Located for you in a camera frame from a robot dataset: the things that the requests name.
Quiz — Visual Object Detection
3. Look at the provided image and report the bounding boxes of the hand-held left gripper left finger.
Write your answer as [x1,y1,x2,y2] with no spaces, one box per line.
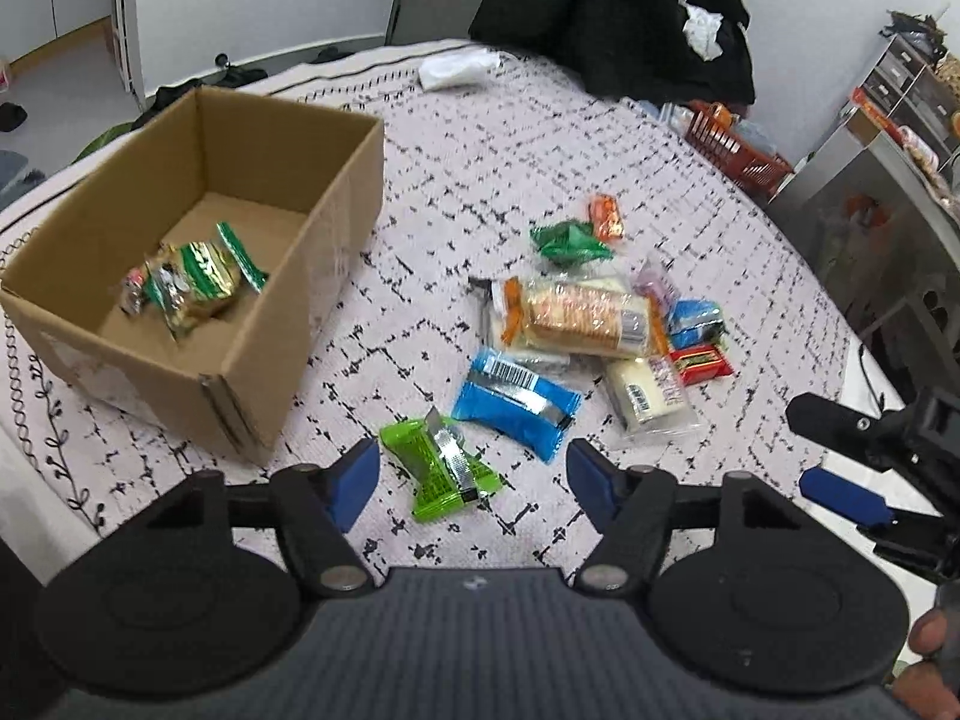
[142,439,381,599]

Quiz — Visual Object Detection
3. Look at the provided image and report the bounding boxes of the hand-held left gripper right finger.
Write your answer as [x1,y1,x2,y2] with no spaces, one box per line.
[566,439,803,599]

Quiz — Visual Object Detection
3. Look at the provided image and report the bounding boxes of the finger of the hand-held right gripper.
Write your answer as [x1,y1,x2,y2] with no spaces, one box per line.
[786,392,912,466]
[799,467,960,586]

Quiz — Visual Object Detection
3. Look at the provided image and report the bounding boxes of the lime green snack packet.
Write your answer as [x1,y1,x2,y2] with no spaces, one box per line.
[379,409,503,522]

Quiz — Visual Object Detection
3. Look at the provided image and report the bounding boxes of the cream white snack packet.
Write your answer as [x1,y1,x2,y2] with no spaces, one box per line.
[604,356,695,436]

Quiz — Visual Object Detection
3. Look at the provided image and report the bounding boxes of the large blue snack packet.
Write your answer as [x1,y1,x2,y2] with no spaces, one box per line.
[450,349,584,464]

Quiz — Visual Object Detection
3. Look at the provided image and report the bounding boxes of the red snack packet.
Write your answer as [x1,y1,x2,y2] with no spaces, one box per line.
[667,343,734,387]

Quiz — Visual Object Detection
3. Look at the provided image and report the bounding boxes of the small blue snack packet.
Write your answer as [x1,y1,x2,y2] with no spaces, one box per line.
[667,300,727,350]

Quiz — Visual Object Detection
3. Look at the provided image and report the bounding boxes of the clear cracker packet orange ends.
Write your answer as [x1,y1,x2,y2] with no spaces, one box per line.
[487,276,672,361]

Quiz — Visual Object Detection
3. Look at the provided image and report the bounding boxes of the brown cardboard box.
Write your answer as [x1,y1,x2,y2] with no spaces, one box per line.
[0,86,386,466]

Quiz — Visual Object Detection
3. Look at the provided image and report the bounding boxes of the white packet with black label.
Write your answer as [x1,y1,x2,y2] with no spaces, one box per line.
[469,277,571,374]

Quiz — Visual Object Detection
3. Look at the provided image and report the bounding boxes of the pink snack packet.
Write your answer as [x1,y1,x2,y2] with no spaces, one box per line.
[634,255,680,312]

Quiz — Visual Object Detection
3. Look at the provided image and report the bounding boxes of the narrow green snack packet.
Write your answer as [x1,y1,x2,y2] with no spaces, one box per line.
[216,221,269,293]

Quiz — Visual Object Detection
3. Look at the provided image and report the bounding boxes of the green and gold snack packet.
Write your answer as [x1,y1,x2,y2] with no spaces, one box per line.
[146,240,245,342]

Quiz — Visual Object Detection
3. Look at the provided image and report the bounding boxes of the small pink candy packet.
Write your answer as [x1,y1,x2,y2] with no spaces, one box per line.
[120,266,151,316]

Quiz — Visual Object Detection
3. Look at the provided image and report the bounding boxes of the person's right hand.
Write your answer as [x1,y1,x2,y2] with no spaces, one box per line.
[892,604,960,720]

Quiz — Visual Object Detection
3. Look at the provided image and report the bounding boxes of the white side table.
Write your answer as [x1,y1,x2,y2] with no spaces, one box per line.
[765,109,960,361]

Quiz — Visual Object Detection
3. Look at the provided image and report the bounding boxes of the dark green snack packet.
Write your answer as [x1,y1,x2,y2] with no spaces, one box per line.
[529,219,612,265]

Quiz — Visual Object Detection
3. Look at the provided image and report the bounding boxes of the orange snack packet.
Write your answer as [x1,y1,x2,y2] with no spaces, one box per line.
[587,195,627,243]

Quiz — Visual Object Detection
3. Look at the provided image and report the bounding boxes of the red plastic basket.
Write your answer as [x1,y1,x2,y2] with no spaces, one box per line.
[684,101,794,192]

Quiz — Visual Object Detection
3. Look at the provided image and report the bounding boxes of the grey drawer cabinet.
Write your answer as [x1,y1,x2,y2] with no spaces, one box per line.
[862,34,960,151]

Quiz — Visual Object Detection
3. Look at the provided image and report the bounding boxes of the dark bag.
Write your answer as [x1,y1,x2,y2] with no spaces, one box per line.
[881,9,947,53]

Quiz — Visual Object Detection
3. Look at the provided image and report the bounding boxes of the white crumpled cloth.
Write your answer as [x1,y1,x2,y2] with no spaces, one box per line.
[679,0,725,61]

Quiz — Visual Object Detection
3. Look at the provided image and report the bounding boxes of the green cartoon floor mat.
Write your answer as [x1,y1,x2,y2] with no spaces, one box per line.
[71,120,140,162]

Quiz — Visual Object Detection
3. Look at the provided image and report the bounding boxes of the grey floor mat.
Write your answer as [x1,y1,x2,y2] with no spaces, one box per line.
[0,150,46,203]

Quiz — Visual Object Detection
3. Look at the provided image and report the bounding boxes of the black coat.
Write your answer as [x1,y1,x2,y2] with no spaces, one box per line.
[469,0,756,106]

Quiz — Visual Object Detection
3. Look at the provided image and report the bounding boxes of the white rack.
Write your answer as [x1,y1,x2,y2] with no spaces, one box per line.
[111,0,162,102]

